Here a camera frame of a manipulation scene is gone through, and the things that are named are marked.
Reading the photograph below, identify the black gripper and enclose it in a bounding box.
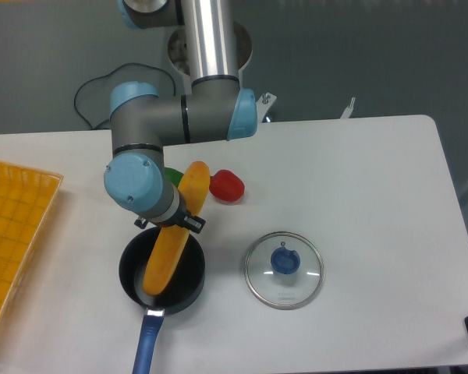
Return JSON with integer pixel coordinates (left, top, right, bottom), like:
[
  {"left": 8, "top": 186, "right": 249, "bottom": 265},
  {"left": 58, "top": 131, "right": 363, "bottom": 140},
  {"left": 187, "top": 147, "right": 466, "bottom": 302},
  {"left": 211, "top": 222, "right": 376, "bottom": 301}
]
[{"left": 134, "top": 202, "right": 206, "bottom": 234}]

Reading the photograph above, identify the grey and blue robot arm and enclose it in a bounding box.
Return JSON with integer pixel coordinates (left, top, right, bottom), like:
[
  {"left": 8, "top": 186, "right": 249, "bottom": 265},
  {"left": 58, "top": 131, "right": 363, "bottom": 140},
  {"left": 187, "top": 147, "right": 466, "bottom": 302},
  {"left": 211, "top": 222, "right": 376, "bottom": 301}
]
[{"left": 104, "top": 1, "right": 257, "bottom": 233}]

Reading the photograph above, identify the green bell pepper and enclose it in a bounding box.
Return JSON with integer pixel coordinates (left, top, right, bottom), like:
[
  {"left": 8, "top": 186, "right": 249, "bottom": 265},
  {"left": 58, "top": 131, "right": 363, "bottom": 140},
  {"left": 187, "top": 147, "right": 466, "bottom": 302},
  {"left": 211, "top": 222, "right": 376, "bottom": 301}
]
[{"left": 165, "top": 168, "right": 183, "bottom": 187}]

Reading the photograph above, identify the red bell pepper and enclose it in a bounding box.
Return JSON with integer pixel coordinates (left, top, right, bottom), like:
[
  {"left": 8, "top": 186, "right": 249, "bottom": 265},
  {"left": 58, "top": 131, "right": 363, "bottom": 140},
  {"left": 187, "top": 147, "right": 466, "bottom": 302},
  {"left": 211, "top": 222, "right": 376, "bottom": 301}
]
[{"left": 209, "top": 169, "right": 245, "bottom": 203}]

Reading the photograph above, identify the glass lid with blue knob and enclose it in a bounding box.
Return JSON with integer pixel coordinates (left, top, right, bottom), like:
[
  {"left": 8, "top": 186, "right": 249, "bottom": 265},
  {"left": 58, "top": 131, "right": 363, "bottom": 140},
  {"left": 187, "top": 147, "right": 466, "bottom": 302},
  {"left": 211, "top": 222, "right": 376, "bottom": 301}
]
[{"left": 244, "top": 231, "right": 324, "bottom": 310}]

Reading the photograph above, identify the yellow plastic basket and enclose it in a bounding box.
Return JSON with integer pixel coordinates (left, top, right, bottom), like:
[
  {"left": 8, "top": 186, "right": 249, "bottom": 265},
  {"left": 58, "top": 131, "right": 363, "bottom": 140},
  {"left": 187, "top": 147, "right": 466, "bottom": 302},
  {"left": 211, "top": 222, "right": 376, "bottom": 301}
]
[{"left": 0, "top": 161, "right": 63, "bottom": 322}]

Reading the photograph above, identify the black pot with blue handle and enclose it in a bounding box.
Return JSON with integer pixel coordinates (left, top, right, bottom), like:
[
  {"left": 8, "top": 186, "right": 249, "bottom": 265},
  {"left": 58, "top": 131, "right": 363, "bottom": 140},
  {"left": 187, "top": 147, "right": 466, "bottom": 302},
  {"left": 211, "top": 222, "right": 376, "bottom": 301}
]
[{"left": 119, "top": 228, "right": 205, "bottom": 373}]

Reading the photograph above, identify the white metal robot base frame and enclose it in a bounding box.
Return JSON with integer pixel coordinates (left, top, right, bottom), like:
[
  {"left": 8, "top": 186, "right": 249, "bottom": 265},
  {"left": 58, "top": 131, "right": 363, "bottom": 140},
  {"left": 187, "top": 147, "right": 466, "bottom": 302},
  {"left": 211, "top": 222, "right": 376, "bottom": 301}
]
[{"left": 256, "top": 92, "right": 356, "bottom": 123}]

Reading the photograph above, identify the black cable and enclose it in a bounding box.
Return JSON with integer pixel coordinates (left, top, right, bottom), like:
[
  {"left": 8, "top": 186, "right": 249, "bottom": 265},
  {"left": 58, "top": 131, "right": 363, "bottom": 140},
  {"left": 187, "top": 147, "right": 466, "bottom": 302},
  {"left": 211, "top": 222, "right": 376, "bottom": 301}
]
[{"left": 73, "top": 62, "right": 177, "bottom": 130}]

